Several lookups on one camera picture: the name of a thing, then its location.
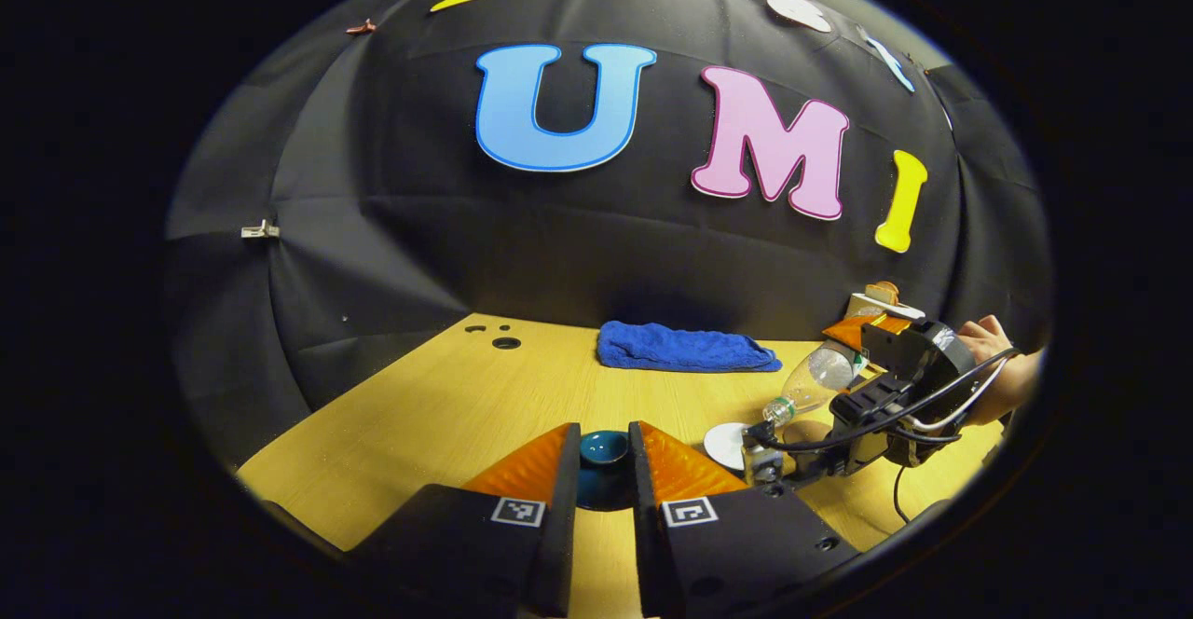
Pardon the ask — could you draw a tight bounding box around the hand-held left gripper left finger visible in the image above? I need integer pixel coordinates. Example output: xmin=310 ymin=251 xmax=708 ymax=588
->
xmin=350 ymin=421 xmax=583 ymax=619

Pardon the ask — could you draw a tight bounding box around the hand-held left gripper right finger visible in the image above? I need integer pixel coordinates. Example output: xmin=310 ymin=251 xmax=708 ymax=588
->
xmin=627 ymin=420 xmax=863 ymax=619

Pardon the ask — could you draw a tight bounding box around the clear plastic water bottle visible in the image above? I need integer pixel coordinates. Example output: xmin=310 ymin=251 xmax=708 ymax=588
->
xmin=762 ymin=339 xmax=868 ymax=429

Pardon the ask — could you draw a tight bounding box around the white teacup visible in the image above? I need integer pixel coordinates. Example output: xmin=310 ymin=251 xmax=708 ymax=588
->
xmin=704 ymin=421 xmax=756 ymax=472

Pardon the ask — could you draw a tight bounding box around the white toaster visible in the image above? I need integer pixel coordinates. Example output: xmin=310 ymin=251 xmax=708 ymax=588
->
xmin=846 ymin=291 xmax=928 ymax=322

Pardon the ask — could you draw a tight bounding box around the blue towel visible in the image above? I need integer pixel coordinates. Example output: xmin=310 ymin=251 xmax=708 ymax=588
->
xmin=596 ymin=321 xmax=784 ymax=374

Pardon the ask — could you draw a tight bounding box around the black backdrop cloth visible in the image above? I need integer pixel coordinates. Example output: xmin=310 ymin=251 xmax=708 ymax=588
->
xmin=163 ymin=0 xmax=1054 ymax=471

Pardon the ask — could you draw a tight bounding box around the black cable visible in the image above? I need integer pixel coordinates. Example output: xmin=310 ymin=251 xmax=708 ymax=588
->
xmin=746 ymin=347 xmax=1019 ymax=454

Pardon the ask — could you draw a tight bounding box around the grey cable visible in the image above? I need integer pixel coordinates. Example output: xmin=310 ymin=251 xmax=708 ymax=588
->
xmin=909 ymin=358 xmax=1009 ymax=433

